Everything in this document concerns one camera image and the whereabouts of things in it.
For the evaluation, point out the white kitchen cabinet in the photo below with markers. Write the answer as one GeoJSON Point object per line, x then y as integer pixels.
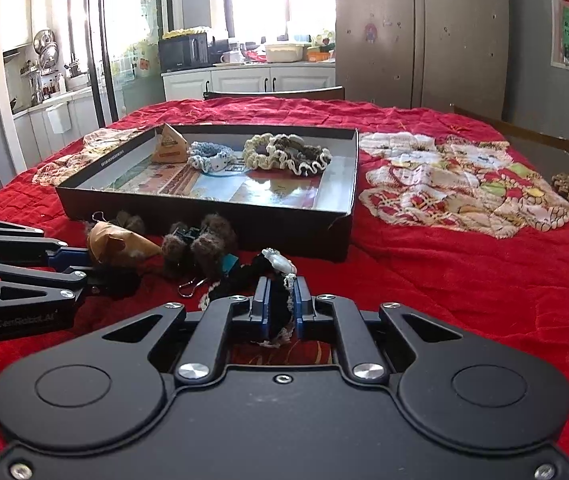
{"type": "Point", "coordinates": [244, 80]}

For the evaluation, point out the brown fuzzy clip pair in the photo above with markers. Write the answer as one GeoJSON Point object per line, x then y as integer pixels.
{"type": "Point", "coordinates": [209, 245]}

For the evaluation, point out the shallow black cardboard box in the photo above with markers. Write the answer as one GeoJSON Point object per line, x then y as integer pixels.
{"type": "Point", "coordinates": [214, 230]}

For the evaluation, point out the white hanging bin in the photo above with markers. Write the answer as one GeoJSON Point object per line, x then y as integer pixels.
{"type": "Point", "coordinates": [58, 117]}

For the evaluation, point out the black scrunchie with cream edge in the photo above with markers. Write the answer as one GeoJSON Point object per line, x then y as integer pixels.
{"type": "Point", "coordinates": [277, 310]}

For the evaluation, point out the cream plastic container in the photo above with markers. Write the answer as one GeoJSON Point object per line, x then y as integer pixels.
{"type": "Point", "coordinates": [285, 53]}

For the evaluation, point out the white mug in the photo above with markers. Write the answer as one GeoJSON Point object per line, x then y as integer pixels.
{"type": "Point", "coordinates": [232, 58]}

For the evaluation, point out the black microwave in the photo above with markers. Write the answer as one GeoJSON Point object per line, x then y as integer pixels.
{"type": "Point", "coordinates": [182, 52]}

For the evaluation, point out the dark wooden chair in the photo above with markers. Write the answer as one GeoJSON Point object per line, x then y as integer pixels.
{"type": "Point", "coordinates": [529, 132]}

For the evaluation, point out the blue crochet scrunchie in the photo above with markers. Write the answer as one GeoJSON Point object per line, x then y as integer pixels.
{"type": "Point", "coordinates": [209, 155]}

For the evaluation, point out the stainless steel pots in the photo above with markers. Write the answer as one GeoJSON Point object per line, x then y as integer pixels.
{"type": "Point", "coordinates": [45, 45]}

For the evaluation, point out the brown paper snack packet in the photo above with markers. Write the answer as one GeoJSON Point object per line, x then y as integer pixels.
{"type": "Point", "coordinates": [169, 147]}
{"type": "Point", "coordinates": [114, 242]}

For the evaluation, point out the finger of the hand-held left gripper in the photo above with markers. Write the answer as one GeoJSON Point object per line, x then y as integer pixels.
{"type": "Point", "coordinates": [67, 257]}
{"type": "Point", "coordinates": [109, 285]}

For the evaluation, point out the orange box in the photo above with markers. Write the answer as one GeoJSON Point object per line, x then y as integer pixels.
{"type": "Point", "coordinates": [320, 53]}

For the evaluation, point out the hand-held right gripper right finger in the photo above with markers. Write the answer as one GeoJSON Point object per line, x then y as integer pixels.
{"type": "Point", "coordinates": [304, 310]}

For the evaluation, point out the steel refrigerator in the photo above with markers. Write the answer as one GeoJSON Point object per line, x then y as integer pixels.
{"type": "Point", "coordinates": [439, 35]}

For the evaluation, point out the yellow cloth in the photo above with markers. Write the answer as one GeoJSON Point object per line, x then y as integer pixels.
{"type": "Point", "coordinates": [184, 33]}

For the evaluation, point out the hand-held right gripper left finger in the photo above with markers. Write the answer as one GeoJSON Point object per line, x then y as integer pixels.
{"type": "Point", "coordinates": [260, 310]}

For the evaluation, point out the red quilted blanket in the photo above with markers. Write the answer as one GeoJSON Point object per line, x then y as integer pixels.
{"type": "Point", "coordinates": [439, 270]}

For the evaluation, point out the cartoon fridge magnet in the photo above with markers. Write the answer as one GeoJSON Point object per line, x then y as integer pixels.
{"type": "Point", "coordinates": [371, 32]}

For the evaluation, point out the teal binder clip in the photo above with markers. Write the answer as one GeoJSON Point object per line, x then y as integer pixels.
{"type": "Point", "coordinates": [230, 264]}

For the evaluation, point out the brown fuzzy hair clip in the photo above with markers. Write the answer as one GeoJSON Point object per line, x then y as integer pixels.
{"type": "Point", "coordinates": [129, 221]}

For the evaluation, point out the brown and cream crochet scrunchie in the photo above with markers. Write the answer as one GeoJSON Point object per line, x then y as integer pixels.
{"type": "Point", "coordinates": [309, 157]}

